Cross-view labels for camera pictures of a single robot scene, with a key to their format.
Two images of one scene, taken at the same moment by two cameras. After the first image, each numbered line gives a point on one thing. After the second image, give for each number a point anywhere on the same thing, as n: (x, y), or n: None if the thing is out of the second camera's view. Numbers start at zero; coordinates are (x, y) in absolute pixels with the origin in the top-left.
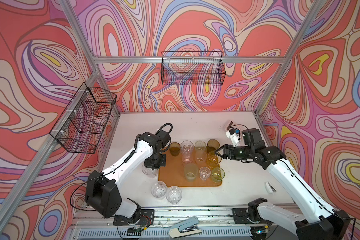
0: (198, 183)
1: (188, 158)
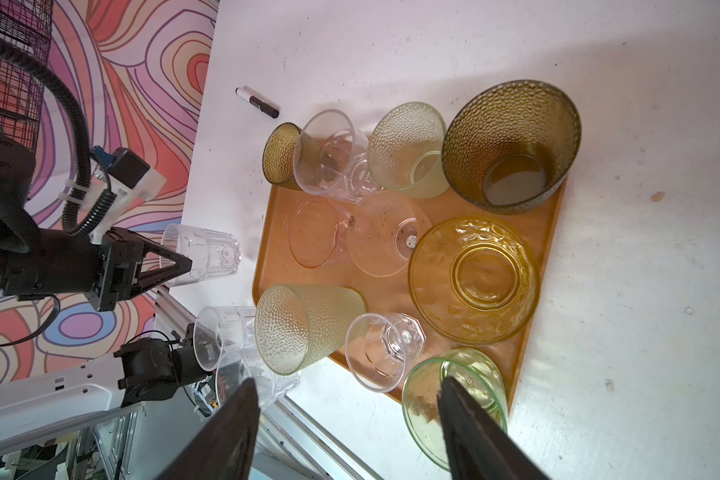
0: (276, 265)
1: (319, 232)
